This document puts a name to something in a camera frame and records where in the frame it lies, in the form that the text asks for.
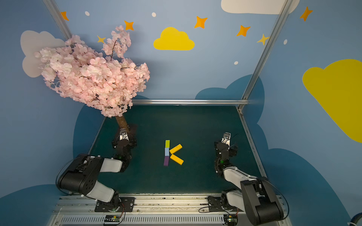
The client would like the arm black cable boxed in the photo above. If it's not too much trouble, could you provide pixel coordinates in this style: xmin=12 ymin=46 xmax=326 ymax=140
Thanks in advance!
xmin=261 ymin=177 xmax=289 ymax=212
xmin=55 ymin=158 xmax=80 ymax=195

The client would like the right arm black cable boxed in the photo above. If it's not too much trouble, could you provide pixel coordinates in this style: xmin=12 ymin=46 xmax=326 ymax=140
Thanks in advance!
xmin=261 ymin=177 xmax=289 ymax=212

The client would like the horizontal back frame bar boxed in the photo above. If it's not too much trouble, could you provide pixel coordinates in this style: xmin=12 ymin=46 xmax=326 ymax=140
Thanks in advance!
xmin=133 ymin=99 xmax=248 ymax=105

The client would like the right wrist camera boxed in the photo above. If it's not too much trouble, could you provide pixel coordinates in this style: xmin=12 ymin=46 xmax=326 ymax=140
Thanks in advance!
xmin=221 ymin=132 xmax=231 ymax=146

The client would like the dark tree base plate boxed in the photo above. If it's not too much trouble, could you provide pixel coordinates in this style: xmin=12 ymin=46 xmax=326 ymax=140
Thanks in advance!
xmin=128 ymin=123 xmax=138 ymax=140

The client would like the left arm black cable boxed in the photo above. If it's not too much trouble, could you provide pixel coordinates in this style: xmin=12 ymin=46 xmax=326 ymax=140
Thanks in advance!
xmin=55 ymin=158 xmax=80 ymax=195

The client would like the left frame post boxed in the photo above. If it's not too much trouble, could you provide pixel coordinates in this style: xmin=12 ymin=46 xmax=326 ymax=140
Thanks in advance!
xmin=43 ymin=0 xmax=72 ymax=40

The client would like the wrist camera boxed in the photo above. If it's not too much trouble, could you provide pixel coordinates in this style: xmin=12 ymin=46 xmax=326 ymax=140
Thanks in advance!
xmin=119 ymin=129 xmax=129 ymax=141
xmin=221 ymin=132 xmax=231 ymax=146

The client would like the left circuit board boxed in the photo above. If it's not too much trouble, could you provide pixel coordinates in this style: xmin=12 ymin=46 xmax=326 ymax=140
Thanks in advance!
xmin=103 ymin=215 xmax=121 ymax=225

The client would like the right frame post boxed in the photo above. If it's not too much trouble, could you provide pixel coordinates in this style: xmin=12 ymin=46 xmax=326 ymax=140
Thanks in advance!
xmin=237 ymin=0 xmax=293 ymax=113

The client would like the frame post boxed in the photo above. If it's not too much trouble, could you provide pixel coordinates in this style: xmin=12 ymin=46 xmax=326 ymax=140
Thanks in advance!
xmin=43 ymin=0 xmax=72 ymax=40
xmin=237 ymin=0 xmax=293 ymax=113

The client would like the right circuit board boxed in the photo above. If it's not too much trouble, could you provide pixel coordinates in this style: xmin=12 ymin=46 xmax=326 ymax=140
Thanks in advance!
xmin=223 ymin=215 xmax=238 ymax=226

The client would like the aluminium front rail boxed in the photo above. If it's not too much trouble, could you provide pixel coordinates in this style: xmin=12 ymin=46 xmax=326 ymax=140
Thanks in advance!
xmin=48 ymin=193 xmax=251 ymax=226

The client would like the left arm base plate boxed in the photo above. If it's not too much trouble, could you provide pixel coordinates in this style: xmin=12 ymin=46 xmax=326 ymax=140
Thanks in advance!
xmin=94 ymin=197 xmax=135 ymax=213

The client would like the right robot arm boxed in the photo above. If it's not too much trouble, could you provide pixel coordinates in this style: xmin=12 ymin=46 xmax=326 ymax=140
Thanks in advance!
xmin=214 ymin=139 xmax=287 ymax=226

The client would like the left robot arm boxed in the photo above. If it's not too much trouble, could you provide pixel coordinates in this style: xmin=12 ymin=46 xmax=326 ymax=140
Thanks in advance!
xmin=56 ymin=134 xmax=137 ymax=212

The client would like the orange yellow long block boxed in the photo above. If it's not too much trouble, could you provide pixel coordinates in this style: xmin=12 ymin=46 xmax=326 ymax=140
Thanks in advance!
xmin=170 ymin=154 xmax=184 ymax=165

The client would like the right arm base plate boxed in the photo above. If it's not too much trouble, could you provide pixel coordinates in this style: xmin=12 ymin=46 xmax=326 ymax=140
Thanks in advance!
xmin=206 ymin=195 xmax=244 ymax=212

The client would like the circuit board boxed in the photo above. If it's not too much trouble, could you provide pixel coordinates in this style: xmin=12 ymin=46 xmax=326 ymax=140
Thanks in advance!
xmin=223 ymin=215 xmax=238 ymax=226
xmin=103 ymin=215 xmax=121 ymax=225

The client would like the pink blossom artificial tree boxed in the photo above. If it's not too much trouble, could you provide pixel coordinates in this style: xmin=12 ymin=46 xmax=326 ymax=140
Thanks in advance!
xmin=34 ymin=26 xmax=150 ymax=132

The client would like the purple block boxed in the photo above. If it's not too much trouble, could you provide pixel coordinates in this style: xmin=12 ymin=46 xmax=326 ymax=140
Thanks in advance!
xmin=164 ymin=156 xmax=170 ymax=166

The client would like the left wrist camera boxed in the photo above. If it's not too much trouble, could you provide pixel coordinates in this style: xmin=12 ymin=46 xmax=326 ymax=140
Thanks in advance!
xmin=119 ymin=129 xmax=129 ymax=141

